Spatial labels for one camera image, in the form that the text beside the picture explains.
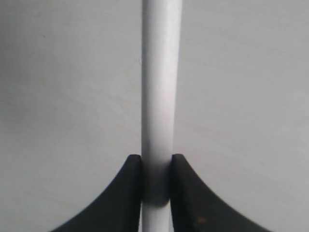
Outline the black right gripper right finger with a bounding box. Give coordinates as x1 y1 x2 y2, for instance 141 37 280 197
170 154 262 232

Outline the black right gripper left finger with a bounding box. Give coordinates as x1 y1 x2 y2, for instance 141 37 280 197
54 155 142 232

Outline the white drumstick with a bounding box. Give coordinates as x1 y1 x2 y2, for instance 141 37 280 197
141 0 183 232

